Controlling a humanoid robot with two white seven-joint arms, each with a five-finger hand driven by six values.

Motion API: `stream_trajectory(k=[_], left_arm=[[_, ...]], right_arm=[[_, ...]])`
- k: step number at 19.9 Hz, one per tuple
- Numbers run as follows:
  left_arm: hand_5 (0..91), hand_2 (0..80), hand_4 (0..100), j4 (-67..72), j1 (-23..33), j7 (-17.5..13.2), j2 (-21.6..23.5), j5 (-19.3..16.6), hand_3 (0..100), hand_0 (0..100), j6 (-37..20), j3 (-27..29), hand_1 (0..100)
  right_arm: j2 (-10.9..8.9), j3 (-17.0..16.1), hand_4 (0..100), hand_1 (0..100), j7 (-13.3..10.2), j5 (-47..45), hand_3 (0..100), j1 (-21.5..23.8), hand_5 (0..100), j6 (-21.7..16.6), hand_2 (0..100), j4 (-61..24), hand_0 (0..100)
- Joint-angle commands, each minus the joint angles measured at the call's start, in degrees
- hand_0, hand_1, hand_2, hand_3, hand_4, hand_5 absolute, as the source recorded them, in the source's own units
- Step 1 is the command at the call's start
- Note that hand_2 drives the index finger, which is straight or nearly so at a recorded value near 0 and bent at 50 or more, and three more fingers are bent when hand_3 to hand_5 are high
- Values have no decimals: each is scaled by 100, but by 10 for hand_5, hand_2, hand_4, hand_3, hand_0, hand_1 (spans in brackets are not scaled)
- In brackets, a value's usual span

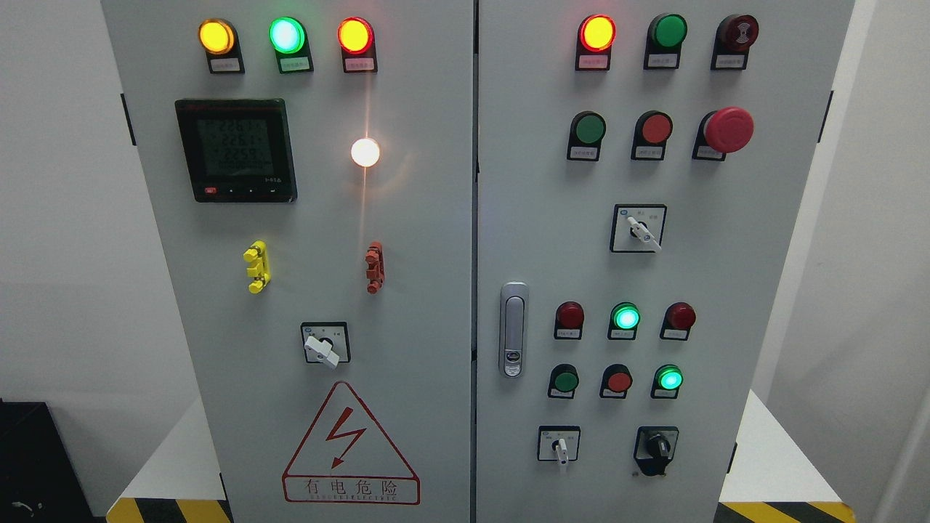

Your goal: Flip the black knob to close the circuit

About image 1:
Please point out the black knob selector switch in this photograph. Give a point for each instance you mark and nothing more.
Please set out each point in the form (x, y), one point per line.
(654, 448)

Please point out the red test terminal block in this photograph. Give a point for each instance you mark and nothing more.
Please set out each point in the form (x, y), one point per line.
(375, 272)

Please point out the dark red indicator left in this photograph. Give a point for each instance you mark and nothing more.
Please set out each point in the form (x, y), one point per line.
(568, 321)

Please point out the dark red indicator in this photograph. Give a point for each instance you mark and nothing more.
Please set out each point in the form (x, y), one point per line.
(678, 320)
(568, 321)

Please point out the white lit indicator light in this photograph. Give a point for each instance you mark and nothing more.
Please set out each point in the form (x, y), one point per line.
(365, 152)

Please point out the green lit indicator middle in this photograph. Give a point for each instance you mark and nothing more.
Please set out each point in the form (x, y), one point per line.
(623, 322)

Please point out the green push button upper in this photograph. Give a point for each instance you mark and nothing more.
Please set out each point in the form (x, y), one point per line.
(586, 132)

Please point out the left grey cabinet door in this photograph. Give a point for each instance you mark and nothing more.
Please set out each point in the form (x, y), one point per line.
(411, 360)

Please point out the grey cabinet door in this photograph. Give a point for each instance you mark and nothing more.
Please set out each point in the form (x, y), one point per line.
(547, 221)
(411, 360)

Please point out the red push button lower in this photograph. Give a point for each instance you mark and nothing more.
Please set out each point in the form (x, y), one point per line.
(616, 382)

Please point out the red push button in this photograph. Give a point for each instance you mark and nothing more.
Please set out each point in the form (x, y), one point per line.
(616, 382)
(651, 133)

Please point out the right grey cabinet door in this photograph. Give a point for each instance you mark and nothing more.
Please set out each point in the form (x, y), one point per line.
(547, 221)

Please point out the yellow test terminal block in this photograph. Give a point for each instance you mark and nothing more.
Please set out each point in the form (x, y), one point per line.
(256, 258)

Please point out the dark red indicator right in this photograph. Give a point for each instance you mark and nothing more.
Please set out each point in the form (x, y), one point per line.
(678, 320)

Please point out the red electrical warning triangle sticker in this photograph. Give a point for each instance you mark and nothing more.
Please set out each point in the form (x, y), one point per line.
(347, 457)

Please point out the red push button upper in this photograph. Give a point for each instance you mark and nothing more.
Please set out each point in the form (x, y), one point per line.
(651, 133)

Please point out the green lit push button lower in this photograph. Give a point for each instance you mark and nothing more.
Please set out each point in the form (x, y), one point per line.
(667, 382)

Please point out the red indicator light top left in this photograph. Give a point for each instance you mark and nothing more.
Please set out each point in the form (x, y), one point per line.
(357, 46)

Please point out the black digital power meter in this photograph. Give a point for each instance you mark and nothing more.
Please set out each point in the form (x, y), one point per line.
(237, 150)

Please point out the red lit indicator top right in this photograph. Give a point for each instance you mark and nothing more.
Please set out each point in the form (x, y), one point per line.
(596, 35)

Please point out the green indicator light top left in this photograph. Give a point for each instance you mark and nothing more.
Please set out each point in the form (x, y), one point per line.
(290, 42)

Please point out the red emergency stop mushroom button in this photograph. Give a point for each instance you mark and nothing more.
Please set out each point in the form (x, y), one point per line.
(723, 131)

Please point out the green unlit indicator top right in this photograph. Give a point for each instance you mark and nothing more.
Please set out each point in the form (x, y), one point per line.
(665, 38)

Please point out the yellow indicator light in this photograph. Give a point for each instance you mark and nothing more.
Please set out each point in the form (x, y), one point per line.
(222, 47)

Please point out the red buzzer alarm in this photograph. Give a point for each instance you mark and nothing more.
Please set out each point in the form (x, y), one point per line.
(735, 35)

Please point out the black box lower left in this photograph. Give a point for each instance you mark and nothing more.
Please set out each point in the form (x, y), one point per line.
(38, 483)

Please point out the silver cabinet door handle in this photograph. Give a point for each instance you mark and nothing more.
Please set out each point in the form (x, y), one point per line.
(512, 311)

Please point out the white-handled selector switch left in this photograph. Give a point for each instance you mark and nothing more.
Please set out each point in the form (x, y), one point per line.
(326, 343)

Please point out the white-handled selector switch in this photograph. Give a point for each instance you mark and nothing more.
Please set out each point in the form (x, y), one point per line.
(326, 343)
(638, 228)
(558, 444)

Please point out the white-handled selector switch upper right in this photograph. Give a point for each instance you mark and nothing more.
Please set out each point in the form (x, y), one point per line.
(638, 228)

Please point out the white-handled selector switch lower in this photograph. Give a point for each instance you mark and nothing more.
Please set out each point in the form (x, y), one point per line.
(558, 444)

